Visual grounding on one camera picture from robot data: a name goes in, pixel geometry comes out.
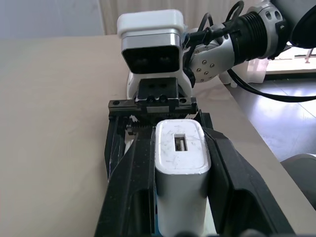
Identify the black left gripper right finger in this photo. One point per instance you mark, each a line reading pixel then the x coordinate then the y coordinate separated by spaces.
pixel 237 197

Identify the white USB charger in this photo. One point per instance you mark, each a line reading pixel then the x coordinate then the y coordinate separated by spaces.
pixel 181 158

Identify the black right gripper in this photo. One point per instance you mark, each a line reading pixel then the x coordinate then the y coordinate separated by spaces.
pixel 158 90

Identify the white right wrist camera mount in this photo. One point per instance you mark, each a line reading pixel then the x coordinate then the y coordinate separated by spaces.
pixel 150 23

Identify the grey rounded robot body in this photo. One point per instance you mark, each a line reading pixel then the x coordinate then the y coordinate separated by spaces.
pixel 302 187

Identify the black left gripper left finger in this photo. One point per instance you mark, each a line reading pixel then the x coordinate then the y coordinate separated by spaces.
pixel 130 187

